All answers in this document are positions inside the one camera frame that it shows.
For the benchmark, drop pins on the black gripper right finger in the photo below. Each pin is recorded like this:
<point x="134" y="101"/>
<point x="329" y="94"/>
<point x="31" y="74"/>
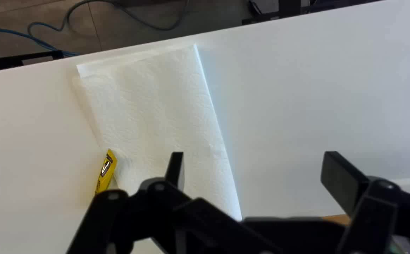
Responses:
<point x="378" y="208"/>

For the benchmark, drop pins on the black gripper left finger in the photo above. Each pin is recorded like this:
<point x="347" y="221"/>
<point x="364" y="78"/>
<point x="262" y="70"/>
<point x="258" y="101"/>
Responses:
<point x="160" y="212"/>

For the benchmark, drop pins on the yellow condiment packet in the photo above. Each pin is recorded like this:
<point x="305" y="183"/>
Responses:
<point x="106" y="173"/>

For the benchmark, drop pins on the white paper towel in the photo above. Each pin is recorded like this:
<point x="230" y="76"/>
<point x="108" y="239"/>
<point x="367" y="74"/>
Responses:
<point x="148" y="105"/>

